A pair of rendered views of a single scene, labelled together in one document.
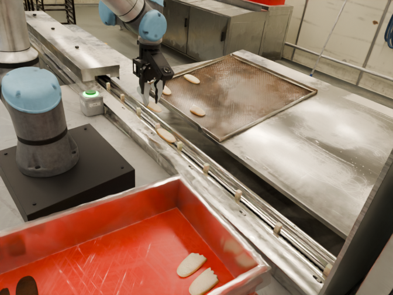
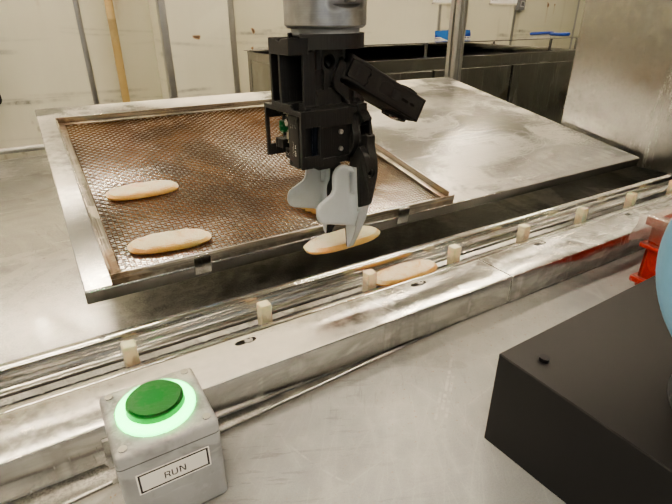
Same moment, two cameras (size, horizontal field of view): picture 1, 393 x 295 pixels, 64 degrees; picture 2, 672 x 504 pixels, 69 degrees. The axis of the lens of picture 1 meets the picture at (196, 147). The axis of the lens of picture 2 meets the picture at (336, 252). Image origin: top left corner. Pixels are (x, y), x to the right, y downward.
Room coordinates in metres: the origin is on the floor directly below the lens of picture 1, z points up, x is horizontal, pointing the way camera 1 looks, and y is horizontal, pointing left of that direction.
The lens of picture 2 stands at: (0.94, 0.67, 1.15)
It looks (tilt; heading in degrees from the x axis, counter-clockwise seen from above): 26 degrees down; 279
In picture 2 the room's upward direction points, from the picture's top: straight up
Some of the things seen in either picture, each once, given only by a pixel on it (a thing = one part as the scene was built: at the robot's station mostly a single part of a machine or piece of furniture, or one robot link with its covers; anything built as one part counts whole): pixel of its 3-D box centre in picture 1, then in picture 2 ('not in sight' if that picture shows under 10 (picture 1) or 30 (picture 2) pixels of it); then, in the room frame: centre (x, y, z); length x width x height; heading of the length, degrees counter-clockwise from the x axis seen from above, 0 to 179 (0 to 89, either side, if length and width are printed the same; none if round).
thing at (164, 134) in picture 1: (165, 134); (405, 270); (0.94, 0.11, 0.86); 0.10 x 0.04 x 0.01; 40
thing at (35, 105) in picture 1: (34, 101); not in sight; (0.66, 0.39, 1.06); 0.13 x 0.12 x 0.14; 44
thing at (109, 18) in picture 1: (123, 12); not in sight; (0.94, 0.25, 1.23); 0.11 x 0.11 x 0.08; 44
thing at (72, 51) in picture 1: (57, 38); not in sight; (1.83, 0.87, 0.89); 1.25 x 0.18 x 0.09; 40
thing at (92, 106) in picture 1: (92, 106); (167, 458); (1.11, 0.42, 0.84); 0.08 x 0.08 x 0.11; 40
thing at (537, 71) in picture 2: not in sight; (413, 120); (0.95, -2.70, 0.51); 1.93 x 1.05 x 1.02; 40
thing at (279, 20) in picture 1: (255, 34); not in sight; (4.74, -0.66, 0.44); 0.70 x 0.55 x 0.87; 40
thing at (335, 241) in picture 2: (152, 105); (343, 237); (1.01, 0.17, 0.92); 0.10 x 0.04 x 0.01; 44
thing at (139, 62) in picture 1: (148, 60); (320, 101); (1.03, 0.19, 1.08); 0.09 x 0.08 x 0.12; 44
